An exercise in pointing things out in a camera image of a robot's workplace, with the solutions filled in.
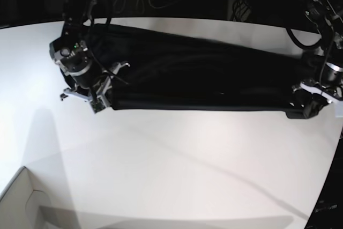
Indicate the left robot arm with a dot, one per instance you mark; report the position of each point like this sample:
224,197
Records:
326,16

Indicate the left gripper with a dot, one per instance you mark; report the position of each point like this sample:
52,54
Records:
312,96

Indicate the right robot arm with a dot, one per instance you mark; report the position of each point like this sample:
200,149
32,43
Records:
88,79

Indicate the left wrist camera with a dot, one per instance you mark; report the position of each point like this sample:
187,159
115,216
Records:
338,110

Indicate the black long-sleeve t-shirt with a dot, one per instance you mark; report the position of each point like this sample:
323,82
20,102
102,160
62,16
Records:
175,72

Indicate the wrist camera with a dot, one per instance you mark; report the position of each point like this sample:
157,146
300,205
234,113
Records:
99,104
338,110

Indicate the white cardboard box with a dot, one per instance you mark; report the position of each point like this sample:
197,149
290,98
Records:
22,206

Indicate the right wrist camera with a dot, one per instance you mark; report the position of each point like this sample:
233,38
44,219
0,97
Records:
99,104

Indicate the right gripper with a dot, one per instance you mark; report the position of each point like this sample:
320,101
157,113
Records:
101,86

